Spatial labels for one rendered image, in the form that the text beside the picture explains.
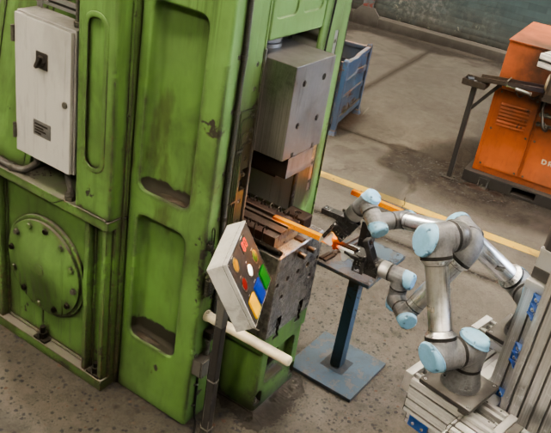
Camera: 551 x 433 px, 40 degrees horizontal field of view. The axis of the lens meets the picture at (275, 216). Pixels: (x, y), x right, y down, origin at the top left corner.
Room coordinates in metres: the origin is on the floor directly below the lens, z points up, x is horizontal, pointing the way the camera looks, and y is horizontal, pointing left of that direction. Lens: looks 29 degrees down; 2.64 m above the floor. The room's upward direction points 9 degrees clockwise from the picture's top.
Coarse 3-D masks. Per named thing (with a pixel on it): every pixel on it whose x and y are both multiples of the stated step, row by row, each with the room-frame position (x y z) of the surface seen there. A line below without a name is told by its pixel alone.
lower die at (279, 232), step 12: (264, 204) 3.10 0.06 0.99; (252, 216) 2.97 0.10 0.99; (264, 216) 2.98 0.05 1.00; (288, 216) 3.03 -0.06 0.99; (252, 228) 2.90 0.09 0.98; (276, 228) 2.91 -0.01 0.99; (288, 228) 2.92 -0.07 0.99; (264, 240) 2.86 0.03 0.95; (276, 240) 2.85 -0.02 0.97; (288, 240) 2.94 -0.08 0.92
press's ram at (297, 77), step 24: (288, 48) 3.02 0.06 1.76; (312, 48) 3.08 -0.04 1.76; (288, 72) 2.81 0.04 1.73; (312, 72) 2.90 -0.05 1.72; (264, 96) 2.85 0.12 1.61; (288, 96) 2.80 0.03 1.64; (312, 96) 2.93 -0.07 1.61; (264, 120) 2.85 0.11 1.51; (288, 120) 2.79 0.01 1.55; (312, 120) 2.96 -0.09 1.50; (264, 144) 2.84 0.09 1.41; (288, 144) 2.82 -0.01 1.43; (312, 144) 3.00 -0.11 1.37
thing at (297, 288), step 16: (272, 256) 2.79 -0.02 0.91; (288, 256) 2.84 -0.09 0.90; (272, 272) 2.78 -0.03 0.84; (304, 272) 3.00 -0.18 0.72; (272, 288) 2.78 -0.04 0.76; (288, 288) 2.89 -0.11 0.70; (304, 288) 3.03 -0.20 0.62; (272, 304) 2.78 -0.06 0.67; (288, 304) 2.91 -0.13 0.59; (304, 304) 3.06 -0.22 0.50; (272, 320) 2.81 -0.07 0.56; (288, 320) 2.94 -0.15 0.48
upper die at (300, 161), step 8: (256, 152) 2.91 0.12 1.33; (304, 152) 2.94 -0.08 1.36; (312, 152) 3.00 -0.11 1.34; (256, 160) 2.91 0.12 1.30; (264, 160) 2.89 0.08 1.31; (272, 160) 2.87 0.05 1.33; (288, 160) 2.83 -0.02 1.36; (296, 160) 2.89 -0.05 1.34; (304, 160) 2.96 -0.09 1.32; (264, 168) 2.89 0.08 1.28; (272, 168) 2.87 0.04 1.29; (280, 168) 2.85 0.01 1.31; (288, 168) 2.84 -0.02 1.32; (296, 168) 2.90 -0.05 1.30; (304, 168) 2.97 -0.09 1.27; (280, 176) 2.85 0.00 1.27; (288, 176) 2.85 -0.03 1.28
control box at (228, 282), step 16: (240, 224) 2.53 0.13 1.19; (224, 240) 2.43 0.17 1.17; (240, 240) 2.43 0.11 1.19; (224, 256) 2.29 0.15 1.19; (240, 256) 2.36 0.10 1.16; (208, 272) 2.23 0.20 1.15; (224, 272) 2.22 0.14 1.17; (240, 272) 2.30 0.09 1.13; (256, 272) 2.43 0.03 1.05; (224, 288) 2.22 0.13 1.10; (240, 288) 2.24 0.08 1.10; (224, 304) 2.22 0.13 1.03; (240, 304) 2.22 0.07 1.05; (240, 320) 2.22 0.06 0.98; (256, 320) 2.24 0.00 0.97
